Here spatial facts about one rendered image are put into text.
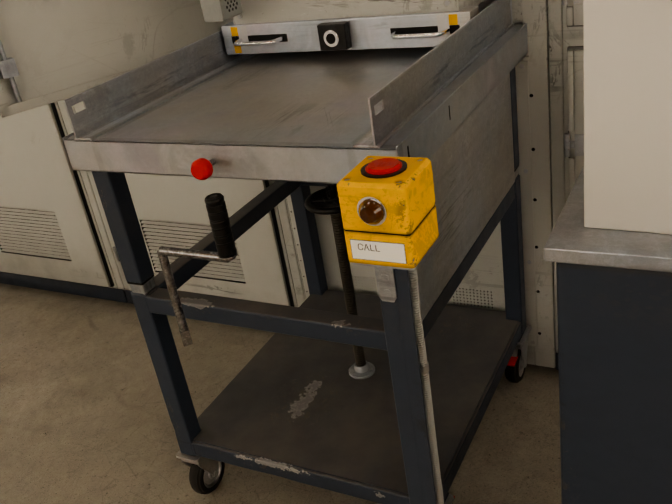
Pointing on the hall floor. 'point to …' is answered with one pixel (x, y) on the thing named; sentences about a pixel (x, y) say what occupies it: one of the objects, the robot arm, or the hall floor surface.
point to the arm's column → (615, 384)
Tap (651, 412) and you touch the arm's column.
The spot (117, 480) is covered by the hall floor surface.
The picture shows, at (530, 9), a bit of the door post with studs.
